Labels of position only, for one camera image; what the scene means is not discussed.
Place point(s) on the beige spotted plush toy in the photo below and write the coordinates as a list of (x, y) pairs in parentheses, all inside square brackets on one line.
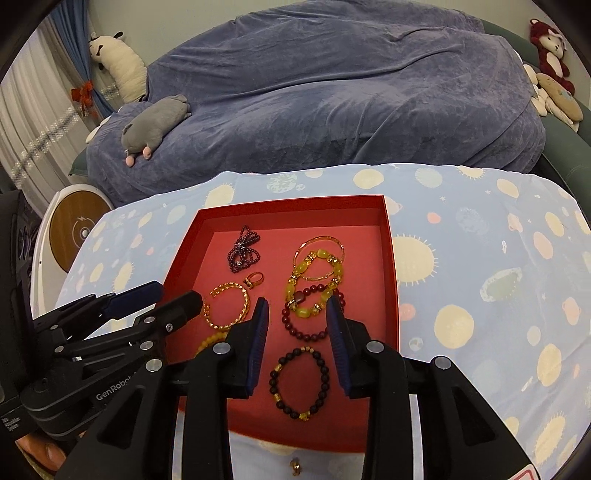
[(561, 99)]

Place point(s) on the white device with wooden disc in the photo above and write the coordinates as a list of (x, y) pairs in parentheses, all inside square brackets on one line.
[(69, 226)]

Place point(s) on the blue-grey velvet blanket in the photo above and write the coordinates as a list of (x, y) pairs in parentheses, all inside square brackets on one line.
[(323, 92)]

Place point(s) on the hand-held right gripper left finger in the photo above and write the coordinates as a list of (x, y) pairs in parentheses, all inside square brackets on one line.
[(258, 346)]

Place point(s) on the small hoop earring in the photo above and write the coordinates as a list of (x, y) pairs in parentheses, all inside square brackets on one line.
[(294, 467)]

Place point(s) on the red ribbon bow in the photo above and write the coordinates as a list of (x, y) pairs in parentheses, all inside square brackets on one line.
[(83, 94)]

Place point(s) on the red cardboard box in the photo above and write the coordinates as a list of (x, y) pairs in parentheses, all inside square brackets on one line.
[(277, 230)]

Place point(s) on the thin gold bangle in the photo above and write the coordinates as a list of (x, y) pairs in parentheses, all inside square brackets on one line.
[(318, 238)]

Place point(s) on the gold cuff bangle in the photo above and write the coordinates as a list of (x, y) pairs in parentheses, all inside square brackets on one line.
[(244, 302)]

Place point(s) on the dark red plush toy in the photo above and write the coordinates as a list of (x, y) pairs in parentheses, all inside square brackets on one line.
[(551, 55)]

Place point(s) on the grey plush mouse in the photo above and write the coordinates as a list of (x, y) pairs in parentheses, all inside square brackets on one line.
[(157, 122)]

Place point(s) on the white sheer curtain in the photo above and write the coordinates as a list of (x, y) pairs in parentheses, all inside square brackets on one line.
[(27, 106)]

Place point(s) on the white plush toy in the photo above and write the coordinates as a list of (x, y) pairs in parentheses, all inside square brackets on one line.
[(122, 64)]

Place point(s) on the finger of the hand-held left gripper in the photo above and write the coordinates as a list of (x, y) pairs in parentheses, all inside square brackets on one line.
[(138, 295), (180, 309)]

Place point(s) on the blue curtain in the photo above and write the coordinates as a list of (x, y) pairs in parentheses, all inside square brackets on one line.
[(74, 46)]

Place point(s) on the light blue printed sheet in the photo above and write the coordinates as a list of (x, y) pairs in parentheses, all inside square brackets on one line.
[(461, 277)]

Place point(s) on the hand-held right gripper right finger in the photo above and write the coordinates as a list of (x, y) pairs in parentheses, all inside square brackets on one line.
[(340, 350)]

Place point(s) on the person's left hand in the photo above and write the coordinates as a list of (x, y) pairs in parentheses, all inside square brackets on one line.
[(51, 454)]

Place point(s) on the dark green bed frame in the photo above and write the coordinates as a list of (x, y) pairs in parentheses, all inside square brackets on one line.
[(568, 152)]

